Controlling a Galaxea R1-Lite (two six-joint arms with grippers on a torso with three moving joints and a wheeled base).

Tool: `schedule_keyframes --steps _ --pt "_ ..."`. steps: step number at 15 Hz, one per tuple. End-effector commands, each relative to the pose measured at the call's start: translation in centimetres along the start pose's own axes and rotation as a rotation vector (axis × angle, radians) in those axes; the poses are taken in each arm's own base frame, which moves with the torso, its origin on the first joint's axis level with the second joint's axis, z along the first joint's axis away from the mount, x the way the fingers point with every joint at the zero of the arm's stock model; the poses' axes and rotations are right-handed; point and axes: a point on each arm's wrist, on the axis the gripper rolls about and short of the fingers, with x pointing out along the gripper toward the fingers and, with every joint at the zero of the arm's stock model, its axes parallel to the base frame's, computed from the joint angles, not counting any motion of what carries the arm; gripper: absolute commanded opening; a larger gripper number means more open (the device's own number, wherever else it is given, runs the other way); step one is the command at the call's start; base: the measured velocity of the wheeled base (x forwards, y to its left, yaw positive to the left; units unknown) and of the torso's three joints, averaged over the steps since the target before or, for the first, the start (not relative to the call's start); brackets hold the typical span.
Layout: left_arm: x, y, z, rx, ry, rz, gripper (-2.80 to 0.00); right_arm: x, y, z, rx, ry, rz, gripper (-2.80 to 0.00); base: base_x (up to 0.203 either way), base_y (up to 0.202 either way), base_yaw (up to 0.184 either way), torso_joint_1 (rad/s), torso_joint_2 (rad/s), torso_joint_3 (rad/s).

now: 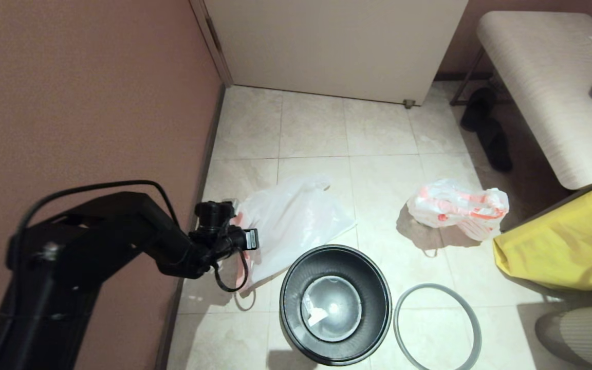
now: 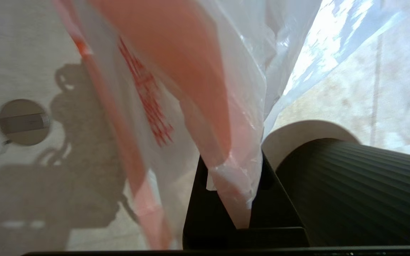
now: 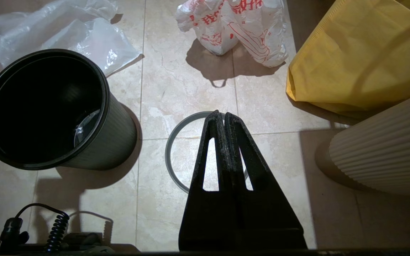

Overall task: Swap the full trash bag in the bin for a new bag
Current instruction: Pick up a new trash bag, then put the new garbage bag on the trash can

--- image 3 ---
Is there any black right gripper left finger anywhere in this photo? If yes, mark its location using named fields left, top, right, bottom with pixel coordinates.
left=181, top=110, right=240, bottom=230

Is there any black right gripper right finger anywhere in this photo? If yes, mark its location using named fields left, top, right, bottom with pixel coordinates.
left=226, top=112, right=304, bottom=230

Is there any grey bin retaining ring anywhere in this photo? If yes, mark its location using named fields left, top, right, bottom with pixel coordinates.
left=165, top=111, right=249, bottom=194

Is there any black round trash bin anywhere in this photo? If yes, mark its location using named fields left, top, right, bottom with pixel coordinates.
left=0, top=49, right=138, bottom=170

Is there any white red plastic bag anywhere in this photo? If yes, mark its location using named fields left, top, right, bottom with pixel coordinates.
left=176, top=0, right=288, bottom=68

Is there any white red plastic bin liner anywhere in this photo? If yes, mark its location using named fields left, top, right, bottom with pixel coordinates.
left=0, top=0, right=144, bottom=77

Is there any yellow fabric bag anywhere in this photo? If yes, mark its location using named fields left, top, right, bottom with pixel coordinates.
left=286, top=0, right=410, bottom=119

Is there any grey ribbed stool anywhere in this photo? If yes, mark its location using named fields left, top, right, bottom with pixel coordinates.
left=329, top=89, right=410, bottom=196

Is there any black labelled arm cable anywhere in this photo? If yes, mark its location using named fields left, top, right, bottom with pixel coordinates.
left=0, top=203, right=70, bottom=253

